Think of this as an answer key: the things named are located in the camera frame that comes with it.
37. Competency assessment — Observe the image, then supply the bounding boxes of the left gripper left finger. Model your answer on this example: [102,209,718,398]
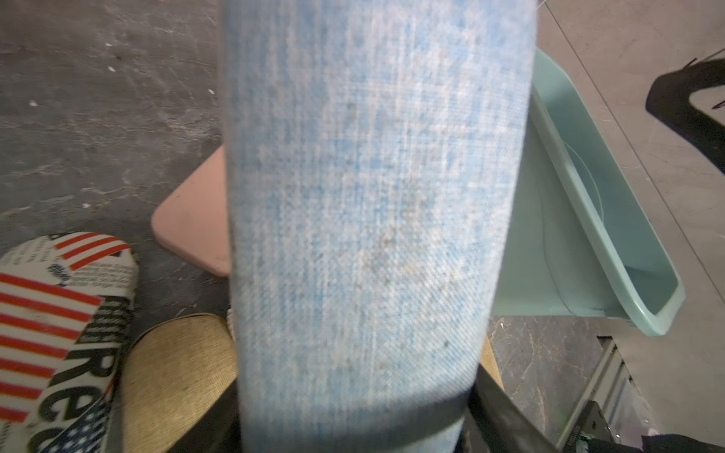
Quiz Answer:
[168,381,241,453]

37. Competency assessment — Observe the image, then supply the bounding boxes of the tan fabric case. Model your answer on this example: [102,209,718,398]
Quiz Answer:
[121,314,503,452]

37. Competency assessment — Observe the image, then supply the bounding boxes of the blue fabric case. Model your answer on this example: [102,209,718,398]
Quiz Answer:
[219,1,537,452]

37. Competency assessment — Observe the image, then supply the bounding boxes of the flag newspaper print case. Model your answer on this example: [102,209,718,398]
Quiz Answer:
[1,231,139,452]

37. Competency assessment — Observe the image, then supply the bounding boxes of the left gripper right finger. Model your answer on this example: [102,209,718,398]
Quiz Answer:
[467,365,557,453]

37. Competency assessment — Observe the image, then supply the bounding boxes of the metal base rail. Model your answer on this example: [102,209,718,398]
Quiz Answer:
[555,337,659,452]

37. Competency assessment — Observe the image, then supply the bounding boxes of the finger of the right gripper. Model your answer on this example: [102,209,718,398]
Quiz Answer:
[645,59,724,174]

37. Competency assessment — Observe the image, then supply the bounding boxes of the pink flat case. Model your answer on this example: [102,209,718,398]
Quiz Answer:
[151,147,231,277]

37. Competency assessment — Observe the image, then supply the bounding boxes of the teal plastic storage box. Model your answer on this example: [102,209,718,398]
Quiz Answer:
[492,52,685,336]

